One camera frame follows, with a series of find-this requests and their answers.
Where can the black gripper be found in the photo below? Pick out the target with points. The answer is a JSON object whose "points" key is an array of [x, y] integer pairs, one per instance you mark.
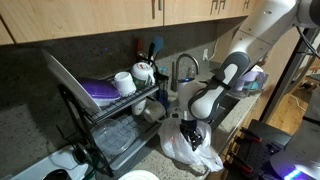
{"points": [[188, 128]]}

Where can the white plastic shopping bag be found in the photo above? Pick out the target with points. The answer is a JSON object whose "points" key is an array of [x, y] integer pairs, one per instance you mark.
{"points": [[176, 146]]}

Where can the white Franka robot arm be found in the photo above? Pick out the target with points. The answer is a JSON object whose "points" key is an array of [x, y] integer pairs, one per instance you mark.
{"points": [[266, 23]]}

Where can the gray plate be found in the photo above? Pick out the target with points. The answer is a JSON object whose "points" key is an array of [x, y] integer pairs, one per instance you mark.
{"points": [[138, 175]]}

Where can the steel kitchen sink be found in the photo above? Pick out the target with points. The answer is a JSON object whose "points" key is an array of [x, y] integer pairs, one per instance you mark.
{"points": [[230, 103]]}

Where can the blue dish soap bottle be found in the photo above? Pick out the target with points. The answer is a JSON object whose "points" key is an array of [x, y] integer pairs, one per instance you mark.
{"points": [[163, 98]]}

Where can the black clamp with red tip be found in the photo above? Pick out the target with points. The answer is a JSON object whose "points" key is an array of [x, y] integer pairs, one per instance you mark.
{"points": [[253, 137], [245, 168]]}

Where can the white ceramic cup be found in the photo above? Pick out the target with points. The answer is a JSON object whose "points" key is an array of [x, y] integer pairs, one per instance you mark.
{"points": [[138, 106]]}

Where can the steel kitchen faucet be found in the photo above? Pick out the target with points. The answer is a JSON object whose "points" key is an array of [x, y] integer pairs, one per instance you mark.
{"points": [[175, 76]]}

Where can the black utensil holder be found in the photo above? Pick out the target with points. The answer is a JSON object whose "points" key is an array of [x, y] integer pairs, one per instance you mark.
{"points": [[161, 81]]}

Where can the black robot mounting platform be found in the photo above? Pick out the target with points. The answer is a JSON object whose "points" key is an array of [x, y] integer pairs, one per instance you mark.
{"points": [[266, 140]]}

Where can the teal utensil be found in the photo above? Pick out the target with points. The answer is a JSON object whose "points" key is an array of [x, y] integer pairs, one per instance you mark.
{"points": [[163, 70]]}

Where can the white water filter pitcher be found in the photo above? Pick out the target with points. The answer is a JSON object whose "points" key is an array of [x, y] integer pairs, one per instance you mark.
{"points": [[256, 81]]}

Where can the clear plastic container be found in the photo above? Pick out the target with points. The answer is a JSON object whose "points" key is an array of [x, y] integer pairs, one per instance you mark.
{"points": [[111, 136]]}

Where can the white mug with print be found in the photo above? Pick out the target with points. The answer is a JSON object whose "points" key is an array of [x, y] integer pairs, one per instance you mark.
{"points": [[141, 73]]}

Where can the plain white mug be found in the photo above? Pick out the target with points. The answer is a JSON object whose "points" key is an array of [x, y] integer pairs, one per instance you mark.
{"points": [[124, 83]]}

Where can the dark metal stand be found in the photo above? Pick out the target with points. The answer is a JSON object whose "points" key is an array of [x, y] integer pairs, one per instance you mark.
{"points": [[280, 93]]}

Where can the black kitchen utensil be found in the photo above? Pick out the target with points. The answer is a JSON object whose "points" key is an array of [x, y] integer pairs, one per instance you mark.
{"points": [[151, 50]]}

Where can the blue spatula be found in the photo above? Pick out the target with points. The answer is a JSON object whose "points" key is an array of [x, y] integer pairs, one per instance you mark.
{"points": [[158, 43]]}

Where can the red spatula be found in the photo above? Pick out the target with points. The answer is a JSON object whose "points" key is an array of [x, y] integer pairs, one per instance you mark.
{"points": [[140, 46]]}

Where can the purple bowl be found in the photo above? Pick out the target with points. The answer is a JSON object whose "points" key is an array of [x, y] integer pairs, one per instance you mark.
{"points": [[98, 90]]}

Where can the white wall outlet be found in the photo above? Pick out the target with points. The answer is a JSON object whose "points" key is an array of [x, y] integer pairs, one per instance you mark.
{"points": [[205, 55]]}

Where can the wooden wall cabinets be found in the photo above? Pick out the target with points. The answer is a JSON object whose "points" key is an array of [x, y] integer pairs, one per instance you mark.
{"points": [[83, 16]]}

